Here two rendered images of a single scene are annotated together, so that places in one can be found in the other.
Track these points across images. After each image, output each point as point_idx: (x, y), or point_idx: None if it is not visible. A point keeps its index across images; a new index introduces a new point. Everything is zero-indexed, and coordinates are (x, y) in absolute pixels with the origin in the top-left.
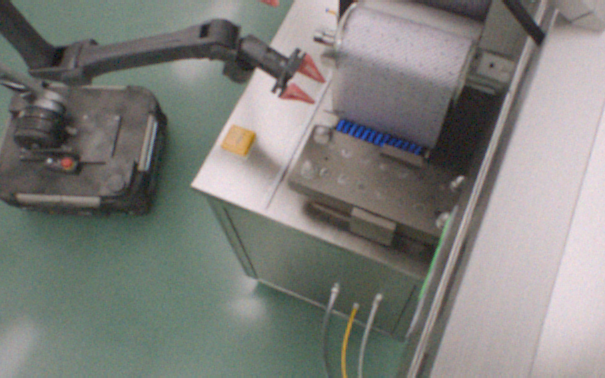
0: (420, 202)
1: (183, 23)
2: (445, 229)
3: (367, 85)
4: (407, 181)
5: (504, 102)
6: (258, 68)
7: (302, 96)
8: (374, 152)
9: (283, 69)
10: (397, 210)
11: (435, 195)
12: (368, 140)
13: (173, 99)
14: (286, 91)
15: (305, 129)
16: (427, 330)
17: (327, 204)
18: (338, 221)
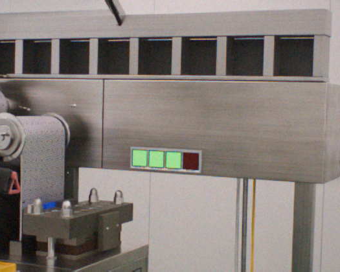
0: (102, 204)
1: None
2: (144, 149)
3: (34, 155)
4: (85, 205)
5: (108, 80)
6: None
7: (17, 182)
8: (58, 208)
9: None
10: (106, 207)
11: (98, 203)
12: (47, 208)
13: None
14: (14, 177)
15: (0, 258)
16: (216, 76)
17: (82, 243)
18: (92, 256)
